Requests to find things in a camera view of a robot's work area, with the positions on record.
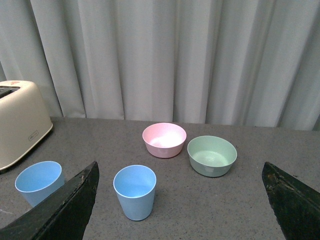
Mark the green plastic bowl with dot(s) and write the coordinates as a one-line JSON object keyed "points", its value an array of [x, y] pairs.
{"points": [[211, 156]]}

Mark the cream white toaster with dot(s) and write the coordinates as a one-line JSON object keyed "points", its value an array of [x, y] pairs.
{"points": [[24, 120]]}

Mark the grey white curtain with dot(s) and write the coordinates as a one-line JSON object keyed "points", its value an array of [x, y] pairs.
{"points": [[230, 62]]}

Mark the pink plastic bowl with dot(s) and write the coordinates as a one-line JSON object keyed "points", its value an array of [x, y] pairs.
{"points": [[164, 140]]}

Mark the blue plastic cup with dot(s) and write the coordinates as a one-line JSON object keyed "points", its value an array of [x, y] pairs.
{"points": [[135, 187], [39, 181]]}

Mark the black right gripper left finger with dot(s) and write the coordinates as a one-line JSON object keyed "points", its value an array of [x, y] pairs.
{"points": [[63, 215]]}

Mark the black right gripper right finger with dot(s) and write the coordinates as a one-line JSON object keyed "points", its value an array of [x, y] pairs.
{"points": [[295, 204]]}

